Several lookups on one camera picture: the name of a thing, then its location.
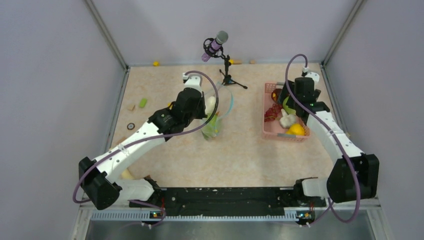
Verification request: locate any green leafy vegetable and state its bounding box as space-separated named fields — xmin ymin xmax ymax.
xmin=282 ymin=96 xmax=296 ymax=116

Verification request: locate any green cabbage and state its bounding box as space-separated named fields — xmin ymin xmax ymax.
xmin=201 ymin=113 xmax=222 ymax=140

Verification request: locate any clear zip bag blue zipper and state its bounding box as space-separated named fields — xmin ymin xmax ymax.
xmin=201 ymin=82 xmax=234 ymax=134

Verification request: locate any pink plastic perforated basket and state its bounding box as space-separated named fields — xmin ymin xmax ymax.
xmin=262 ymin=82 xmax=310 ymax=143

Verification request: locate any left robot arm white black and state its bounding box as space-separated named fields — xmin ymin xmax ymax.
xmin=77 ymin=86 xmax=207 ymax=210

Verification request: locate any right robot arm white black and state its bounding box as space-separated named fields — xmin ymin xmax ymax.
xmin=282 ymin=77 xmax=380 ymax=206

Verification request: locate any white garlic bulb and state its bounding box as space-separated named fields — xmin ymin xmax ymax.
xmin=279 ymin=109 xmax=297 ymax=129

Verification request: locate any red grapes bunch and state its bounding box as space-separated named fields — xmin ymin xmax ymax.
xmin=264 ymin=103 xmax=283 ymax=122

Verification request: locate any yellow lemon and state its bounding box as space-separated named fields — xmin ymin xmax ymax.
xmin=286 ymin=123 xmax=306 ymax=136

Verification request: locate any green toy block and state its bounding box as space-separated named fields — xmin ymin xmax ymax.
xmin=138 ymin=98 xmax=148 ymax=108

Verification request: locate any small wooden cube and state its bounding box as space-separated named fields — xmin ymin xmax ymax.
xmin=127 ymin=104 xmax=136 ymax=112

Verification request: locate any grey purple microphone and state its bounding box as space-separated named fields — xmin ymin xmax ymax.
xmin=201 ymin=30 xmax=229 ymax=63

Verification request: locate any wooden cylinder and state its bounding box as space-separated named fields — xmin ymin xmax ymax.
xmin=120 ymin=169 xmax=135 ymax=180

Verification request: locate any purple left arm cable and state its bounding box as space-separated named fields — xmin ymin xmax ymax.
xmin=72 ymin=70 xmax=220 ymax=229

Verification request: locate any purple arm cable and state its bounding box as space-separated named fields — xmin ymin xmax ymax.
xmin=72 ymin=70 xmax=220 ymax=229
xmin=284 ymin=53 xmax=362 ymax=226

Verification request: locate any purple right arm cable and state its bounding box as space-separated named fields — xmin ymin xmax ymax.
xmin=284 ymin=53 xmax=362 ymax=226

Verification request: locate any wooden peg at wall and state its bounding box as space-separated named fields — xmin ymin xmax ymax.
xmin=229 ymin=59 xmax=243 ymax=65

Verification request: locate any brown ring toy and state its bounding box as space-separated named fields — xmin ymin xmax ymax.
xmin=126 ymin=122 xmax=136 ymax=131

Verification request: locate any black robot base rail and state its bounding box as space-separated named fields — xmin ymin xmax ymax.
xmin=146 ymin=187 xmax=327 ymax=217

